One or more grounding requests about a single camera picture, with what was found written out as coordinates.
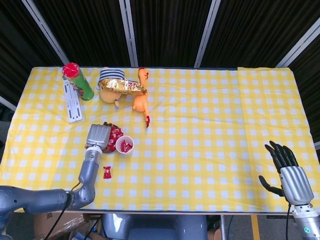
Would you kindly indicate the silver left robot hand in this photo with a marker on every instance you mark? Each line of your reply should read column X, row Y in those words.
column 98, row 136

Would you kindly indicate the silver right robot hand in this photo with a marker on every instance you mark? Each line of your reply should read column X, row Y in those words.
column 295, row 185

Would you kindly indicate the red candy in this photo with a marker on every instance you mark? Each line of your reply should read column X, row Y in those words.
column 116, row 130
column 111, row 147
column 107, row 172
column 123, row 147
column 129, row 145
column 113, row 137

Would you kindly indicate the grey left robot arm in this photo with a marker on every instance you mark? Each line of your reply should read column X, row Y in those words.
column 90, row 165

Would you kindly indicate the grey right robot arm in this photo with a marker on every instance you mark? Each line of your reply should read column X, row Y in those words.
column 307, row 225

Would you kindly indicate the white paper cup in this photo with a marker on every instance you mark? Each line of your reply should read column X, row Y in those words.
column 126, row 138

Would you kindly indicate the round metal plate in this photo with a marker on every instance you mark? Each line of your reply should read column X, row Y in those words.
column 110, row 151

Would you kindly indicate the yellow plush toy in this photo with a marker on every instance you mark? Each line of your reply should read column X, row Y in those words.
column 108, row 96

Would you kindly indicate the green Pringles can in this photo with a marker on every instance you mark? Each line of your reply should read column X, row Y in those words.
column 81, row 86

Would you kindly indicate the orange rubber chicken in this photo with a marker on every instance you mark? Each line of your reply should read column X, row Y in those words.
column 141, row 102

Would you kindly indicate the gold biscuit package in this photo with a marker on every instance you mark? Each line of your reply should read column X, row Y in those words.
column 120, row 86

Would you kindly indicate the metal table leg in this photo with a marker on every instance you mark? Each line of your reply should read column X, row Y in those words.
column 223, row 227

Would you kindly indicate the brown cardboard box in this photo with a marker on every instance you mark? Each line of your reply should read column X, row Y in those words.
column 70, row 225

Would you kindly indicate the yellow checked tablecloth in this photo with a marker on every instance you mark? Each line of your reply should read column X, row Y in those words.
column 200, row 150

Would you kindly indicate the grey robot torso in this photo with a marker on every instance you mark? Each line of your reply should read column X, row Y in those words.
column 155, row 227

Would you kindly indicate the black pleated curtain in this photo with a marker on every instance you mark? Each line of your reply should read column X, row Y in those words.
column 170, row 30

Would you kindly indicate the aluminium frame post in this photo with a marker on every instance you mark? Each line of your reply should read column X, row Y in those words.
column 300, row 42
column 317, row 145
column 128, row 32
column 45, row 30
column 7, row 103
column 207, row 32

